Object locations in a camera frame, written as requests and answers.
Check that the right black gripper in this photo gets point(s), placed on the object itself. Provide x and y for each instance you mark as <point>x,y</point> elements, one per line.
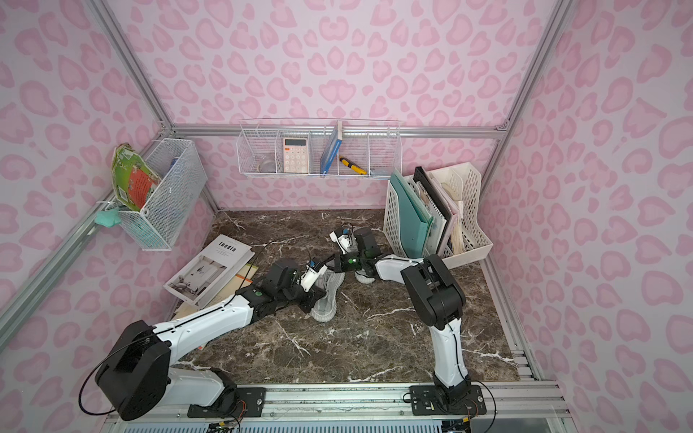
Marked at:
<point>340,262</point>

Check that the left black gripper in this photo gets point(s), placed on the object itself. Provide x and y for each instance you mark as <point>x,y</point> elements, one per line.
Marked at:
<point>313,298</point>

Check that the grey knit sneaker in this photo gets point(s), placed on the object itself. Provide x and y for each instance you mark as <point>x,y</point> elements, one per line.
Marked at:
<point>325,308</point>
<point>364,278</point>

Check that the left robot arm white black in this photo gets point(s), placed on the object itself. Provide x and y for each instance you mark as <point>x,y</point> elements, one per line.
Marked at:
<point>139,373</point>

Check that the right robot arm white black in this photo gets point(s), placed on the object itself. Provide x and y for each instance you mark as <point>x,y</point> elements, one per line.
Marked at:
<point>434,293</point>

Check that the cream orange thin book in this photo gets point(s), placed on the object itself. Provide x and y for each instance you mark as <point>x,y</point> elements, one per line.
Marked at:
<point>240,280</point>

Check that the teal folder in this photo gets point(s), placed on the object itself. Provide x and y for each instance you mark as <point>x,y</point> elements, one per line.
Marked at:
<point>413,217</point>

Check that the white hardcover book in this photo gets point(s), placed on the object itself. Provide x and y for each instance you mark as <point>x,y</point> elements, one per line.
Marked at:
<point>204,277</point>

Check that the yellow black utility knife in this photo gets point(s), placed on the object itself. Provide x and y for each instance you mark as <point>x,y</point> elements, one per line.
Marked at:
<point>352,166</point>

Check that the white plastic file organizer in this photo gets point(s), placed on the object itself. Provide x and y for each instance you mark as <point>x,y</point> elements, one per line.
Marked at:
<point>469,244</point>

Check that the black clipboard folder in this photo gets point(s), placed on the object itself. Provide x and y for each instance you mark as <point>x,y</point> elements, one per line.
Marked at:
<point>444,211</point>

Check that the blue book in shelf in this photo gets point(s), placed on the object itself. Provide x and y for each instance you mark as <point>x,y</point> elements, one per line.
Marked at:
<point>330,152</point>

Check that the clear glass bowl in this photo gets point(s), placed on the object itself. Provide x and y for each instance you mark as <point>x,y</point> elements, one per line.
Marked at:
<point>267,164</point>

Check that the white pink calculator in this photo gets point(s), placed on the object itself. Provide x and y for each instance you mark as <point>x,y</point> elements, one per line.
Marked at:
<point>296,155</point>

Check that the green red snack bag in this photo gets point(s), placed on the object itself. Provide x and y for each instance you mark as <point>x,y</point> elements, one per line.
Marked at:
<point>134,182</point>

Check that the mint green hook clip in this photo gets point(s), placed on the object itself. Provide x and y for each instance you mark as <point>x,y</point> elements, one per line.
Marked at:
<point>108,218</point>

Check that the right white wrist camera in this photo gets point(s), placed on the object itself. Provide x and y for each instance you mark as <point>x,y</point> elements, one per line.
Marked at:
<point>345,240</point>

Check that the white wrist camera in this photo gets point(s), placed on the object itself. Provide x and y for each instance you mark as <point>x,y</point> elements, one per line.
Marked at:
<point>345,240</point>
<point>313,272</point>

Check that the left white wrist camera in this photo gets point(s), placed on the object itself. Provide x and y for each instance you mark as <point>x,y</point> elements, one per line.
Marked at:
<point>313,272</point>

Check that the white wire wall shelf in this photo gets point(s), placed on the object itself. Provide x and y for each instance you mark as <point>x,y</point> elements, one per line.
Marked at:
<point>375,147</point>

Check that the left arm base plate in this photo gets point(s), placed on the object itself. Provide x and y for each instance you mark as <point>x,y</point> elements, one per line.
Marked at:
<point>245,402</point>

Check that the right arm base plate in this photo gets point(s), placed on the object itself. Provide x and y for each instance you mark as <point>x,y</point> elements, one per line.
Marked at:
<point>434,400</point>

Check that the white wire side basket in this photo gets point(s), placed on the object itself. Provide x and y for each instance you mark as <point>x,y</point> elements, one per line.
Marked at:
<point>157,226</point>

